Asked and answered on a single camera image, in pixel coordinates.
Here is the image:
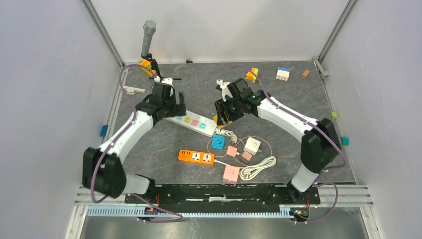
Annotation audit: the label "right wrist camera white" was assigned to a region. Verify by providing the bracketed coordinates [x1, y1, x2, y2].
[216, 79, 232, 102]

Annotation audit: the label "orange power strip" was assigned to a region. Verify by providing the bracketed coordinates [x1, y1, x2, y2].
[178, 149, 215, 166]

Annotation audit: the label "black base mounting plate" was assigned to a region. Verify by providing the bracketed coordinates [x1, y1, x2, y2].
[143, 183, 320, 213]

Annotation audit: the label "grey microphone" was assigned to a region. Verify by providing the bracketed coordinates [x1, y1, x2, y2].
[141, 20, 157, 59]

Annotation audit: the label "white flat plastic piece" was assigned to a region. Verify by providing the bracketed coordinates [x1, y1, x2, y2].
[123, 86, 146, 95]

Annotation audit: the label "orange green toy blocks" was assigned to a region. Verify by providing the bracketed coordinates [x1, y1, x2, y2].
[245, 68, 259, 84]

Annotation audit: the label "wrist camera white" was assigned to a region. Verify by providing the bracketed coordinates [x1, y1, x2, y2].
[154, 76, 173, 86]
[216, 79, 232, 102]

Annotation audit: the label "yellow cube socket adapter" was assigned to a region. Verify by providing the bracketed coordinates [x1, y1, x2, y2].
[212, 114, 233, 129]

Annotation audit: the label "white power strip cord plug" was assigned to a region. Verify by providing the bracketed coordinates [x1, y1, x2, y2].
[214, 128, 238, 143]

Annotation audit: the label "white cube socket adapter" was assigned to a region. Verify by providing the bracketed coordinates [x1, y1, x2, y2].
[243, 137, 261, 156]

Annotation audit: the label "blue clip left rail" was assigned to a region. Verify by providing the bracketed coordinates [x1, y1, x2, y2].
[100, 124, 108, 138]

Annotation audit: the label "blue socket adapter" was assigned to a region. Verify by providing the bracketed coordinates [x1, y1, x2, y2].
[211, 135, 225, 150]

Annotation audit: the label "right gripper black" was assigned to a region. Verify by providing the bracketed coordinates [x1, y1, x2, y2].
[214, 96, 244, 126]

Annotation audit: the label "dusty pink usb adapter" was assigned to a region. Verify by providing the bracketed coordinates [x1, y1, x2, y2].
[239, 151, 253, 165]

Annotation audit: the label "small pink charger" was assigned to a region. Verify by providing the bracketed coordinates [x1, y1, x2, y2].
[226, 145, 238, 157]

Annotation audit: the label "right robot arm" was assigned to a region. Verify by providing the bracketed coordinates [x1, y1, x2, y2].
[214, 78, 341, 203]

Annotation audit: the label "white blue toy block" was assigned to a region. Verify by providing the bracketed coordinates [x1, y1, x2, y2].
[276, 67, 290, 81]

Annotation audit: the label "large pink cube adapter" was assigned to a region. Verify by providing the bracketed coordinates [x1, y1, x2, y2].
[222, 165, 240, 185]

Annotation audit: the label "thin pink usb cable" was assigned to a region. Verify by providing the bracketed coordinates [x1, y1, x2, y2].
[207, 136, 273, 166]

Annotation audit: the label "brown wooden block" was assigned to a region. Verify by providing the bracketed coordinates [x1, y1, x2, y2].
[301, 69, 310, 79]

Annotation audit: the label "white coiled orange-strip cable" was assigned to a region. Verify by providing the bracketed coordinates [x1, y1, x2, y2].
[214, 156, 277, 181]

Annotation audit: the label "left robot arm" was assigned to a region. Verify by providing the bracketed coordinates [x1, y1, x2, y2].
[82, 83, 187, 203]

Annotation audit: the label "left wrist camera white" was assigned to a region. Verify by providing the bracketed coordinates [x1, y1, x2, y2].
[154, 76, 173, 86]

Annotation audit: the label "white multicolour power strip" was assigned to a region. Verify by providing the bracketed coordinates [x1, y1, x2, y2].
[166, 111, 217, 137]

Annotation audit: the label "teal clip right rail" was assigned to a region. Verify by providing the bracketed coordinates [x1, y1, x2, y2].
[340, 136, 350, 147]

